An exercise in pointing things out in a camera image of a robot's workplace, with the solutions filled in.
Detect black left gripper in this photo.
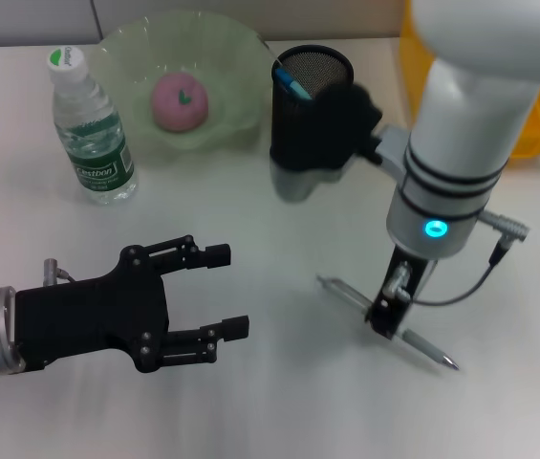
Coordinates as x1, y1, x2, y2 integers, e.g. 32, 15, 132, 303
13, 234, 250, 374

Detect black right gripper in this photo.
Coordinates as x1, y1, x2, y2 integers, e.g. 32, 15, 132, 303
364, 243, 439, 341

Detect silver pen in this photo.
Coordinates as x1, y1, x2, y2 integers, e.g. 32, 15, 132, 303
315, 273, 462, 373

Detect clear green-label water bottle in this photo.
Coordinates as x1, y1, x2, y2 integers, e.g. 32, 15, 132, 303
47, 45, 140, 207

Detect pink toy peach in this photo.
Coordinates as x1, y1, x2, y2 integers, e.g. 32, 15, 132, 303
149, 71, 211, 133

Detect blue scissors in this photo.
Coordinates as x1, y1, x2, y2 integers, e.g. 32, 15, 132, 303
273, 66, 313, 101

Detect translucent green fruit bowl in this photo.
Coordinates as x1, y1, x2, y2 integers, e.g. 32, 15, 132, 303
82, 13, 273, 168

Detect black mesh pen holder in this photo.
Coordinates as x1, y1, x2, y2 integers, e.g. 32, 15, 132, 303
270, 45, 355, 149

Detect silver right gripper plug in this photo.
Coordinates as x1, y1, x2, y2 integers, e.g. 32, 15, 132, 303
382, 265, 415, 301

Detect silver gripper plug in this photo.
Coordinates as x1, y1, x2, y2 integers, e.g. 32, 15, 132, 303
42, 257, 76, 288
382, 265, 415, 301

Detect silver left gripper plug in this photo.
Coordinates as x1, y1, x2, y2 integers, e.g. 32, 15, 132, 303
42, 257, 76, 288

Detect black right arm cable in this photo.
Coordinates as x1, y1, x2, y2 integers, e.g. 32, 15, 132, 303
410, 209, 532, 307

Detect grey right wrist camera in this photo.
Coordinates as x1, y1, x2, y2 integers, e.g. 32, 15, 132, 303
268, 84, 412, 203

